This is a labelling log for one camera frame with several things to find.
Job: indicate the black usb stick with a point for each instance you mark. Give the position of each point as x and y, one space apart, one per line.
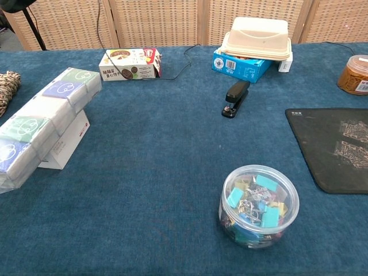
234 99

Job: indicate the beige plastic lunch box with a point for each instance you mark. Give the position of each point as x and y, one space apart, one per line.
258 37

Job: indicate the white cardboard box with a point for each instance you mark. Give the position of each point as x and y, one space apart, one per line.
72 138

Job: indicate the wrapped tissue pack bundle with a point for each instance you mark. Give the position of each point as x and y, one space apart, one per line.
43 115

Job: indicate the chocolate pie snack box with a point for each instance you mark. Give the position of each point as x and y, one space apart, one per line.
126 72

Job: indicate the black tripod stand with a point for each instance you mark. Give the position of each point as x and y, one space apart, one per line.
33 27

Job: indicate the white power adapter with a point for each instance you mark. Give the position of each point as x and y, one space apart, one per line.
285 66

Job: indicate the brown rubber band jar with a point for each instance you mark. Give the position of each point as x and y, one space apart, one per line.
355 76

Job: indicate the black printed mouse pad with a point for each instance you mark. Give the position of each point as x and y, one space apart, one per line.
325 149

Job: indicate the blue cardboard box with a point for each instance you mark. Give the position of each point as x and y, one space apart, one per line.
238 67

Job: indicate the woven folding screen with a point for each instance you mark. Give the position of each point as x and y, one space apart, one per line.
161 23

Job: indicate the blue tablecloth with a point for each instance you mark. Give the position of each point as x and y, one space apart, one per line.
161 161

